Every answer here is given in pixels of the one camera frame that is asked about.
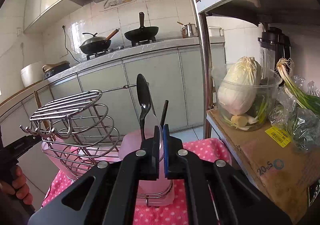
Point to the napa cabbage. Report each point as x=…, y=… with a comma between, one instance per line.
x=237, y=85

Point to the pale vegetable stub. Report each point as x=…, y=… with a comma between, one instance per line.
x=238, y=120

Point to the brown cardboard sheet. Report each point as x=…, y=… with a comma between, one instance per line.
x=262, y=160

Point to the clear plastic bowl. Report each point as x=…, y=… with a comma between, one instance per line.
x=271, y=95

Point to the clear plastic spoon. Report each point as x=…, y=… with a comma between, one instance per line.
x=152, y=125

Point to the pink plastic utensil holder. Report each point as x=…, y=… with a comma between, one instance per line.
x=130, y=145

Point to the steel kettle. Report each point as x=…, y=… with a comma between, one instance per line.
x=191, y=30

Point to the lower kitchen cabinets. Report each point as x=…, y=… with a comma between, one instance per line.
x=105, y=80

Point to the person's left hand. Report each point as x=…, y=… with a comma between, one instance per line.
x=21, y=185

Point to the black chopstick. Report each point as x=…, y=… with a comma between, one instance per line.
x=164, y=112

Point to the black wok with lid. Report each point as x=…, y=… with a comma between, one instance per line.
x=96, y=45

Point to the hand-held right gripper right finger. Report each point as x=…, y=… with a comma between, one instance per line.
x=166, y=152

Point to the pink polka dot blanket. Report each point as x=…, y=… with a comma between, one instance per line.
x=200, y=150

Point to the black blender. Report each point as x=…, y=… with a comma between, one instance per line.
x=275, y=45

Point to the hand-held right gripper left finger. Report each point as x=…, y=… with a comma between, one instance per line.
x=156, y=155

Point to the white plastic container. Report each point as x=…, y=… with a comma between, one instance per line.
x=215, y=32

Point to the green onions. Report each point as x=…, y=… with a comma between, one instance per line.
x=292, y=85

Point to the black plastic spoon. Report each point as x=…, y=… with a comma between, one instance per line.
x=143, y=90

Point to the white rice cooker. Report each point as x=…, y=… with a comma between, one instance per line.
x=31, y=75

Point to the metal shelf rack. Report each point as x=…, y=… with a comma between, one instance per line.
x=202, y=52

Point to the gas stove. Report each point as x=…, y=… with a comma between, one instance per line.
x=120, y=48

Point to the plastic bag of greens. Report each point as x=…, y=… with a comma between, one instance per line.
x=302, y=125

